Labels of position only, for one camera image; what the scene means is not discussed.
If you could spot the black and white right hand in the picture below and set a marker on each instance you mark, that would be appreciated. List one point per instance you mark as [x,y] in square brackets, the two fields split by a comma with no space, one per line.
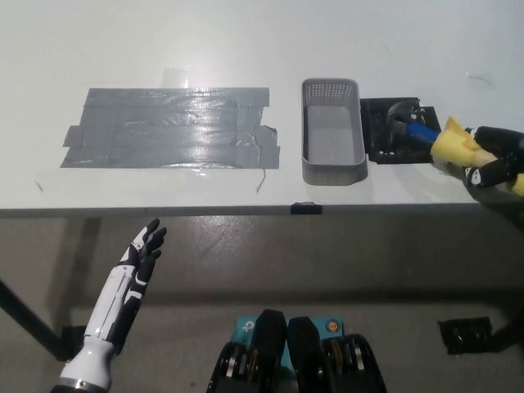
[491,176]

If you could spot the white and black left hand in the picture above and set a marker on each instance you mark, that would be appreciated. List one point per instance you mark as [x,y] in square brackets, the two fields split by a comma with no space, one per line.
[116,299]

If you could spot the black tape area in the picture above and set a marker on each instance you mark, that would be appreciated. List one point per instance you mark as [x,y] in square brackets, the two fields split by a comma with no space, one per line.
[378,135]

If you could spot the grey plastic basket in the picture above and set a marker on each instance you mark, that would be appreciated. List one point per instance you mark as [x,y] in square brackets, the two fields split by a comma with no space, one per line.
[331,139]

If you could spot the grey duct tape patch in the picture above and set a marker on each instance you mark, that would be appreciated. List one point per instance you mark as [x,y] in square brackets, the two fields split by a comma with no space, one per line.
[163,129]

